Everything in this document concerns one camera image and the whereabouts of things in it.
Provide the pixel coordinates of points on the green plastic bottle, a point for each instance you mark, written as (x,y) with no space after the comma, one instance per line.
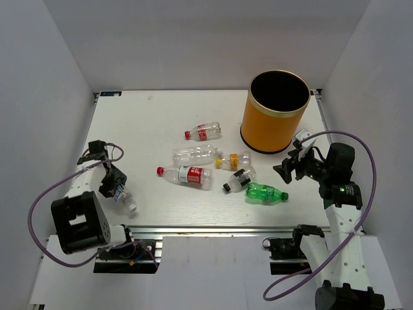
(265,194)

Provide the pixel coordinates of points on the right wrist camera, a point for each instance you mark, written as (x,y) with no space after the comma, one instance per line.
(303,141)

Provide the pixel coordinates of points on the blue table sticker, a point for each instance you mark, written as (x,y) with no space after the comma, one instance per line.
(110,94)

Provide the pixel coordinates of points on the yellow-cap orange-label bottle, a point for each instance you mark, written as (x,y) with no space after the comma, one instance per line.
(234,162)

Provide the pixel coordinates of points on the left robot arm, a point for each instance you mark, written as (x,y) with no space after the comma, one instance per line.
(79,219)

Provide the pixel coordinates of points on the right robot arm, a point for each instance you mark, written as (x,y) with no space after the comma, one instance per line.
(337,266)

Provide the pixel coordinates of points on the large red-label clear bottle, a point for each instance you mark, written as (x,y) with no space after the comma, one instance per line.
(187,175)

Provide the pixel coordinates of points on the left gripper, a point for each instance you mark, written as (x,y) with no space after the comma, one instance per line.
(120,177)

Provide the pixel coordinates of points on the orange cylindrical bin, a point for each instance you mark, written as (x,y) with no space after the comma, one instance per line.
(276,102)

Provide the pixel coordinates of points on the large clear unlabelled bottle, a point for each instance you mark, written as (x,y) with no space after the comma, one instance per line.
(199,155)

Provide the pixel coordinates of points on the small red-label clear bottle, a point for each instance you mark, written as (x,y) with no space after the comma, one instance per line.
(204,132)

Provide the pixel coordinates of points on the black-cap black-label bottle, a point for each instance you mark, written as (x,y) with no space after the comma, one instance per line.
(239,180)

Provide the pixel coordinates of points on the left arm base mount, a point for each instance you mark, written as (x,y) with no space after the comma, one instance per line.
(130,260)

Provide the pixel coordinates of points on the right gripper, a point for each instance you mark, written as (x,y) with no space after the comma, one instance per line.
(284,169)

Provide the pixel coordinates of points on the blue-label clear bottle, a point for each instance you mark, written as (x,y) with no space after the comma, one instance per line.
(125,198)

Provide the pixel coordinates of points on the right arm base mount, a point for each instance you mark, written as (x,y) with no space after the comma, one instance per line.
(284,257)

